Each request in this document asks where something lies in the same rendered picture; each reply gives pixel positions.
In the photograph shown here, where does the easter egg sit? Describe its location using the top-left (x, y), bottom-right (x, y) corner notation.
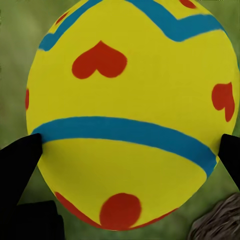
top-left (25, 0), bottom-right (240, 231)

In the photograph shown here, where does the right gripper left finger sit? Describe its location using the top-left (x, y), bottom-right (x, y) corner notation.
top-left (0, 133), bottom-right (43, 238)

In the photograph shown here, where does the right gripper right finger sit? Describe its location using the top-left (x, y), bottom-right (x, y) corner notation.
top-left (218, 133), bottom-right (240, 190)

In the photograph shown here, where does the wicker basket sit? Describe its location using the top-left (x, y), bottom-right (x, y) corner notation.
top-left (186, 192), bottom-right (240, 240)

